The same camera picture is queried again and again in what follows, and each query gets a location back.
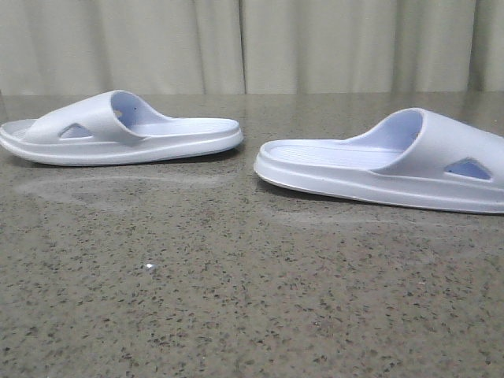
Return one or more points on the light blue slipper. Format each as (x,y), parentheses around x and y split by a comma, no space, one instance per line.
(116,128)
(414,158)

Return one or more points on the beige curtain backdrop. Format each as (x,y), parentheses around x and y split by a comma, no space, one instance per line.
(253,47)

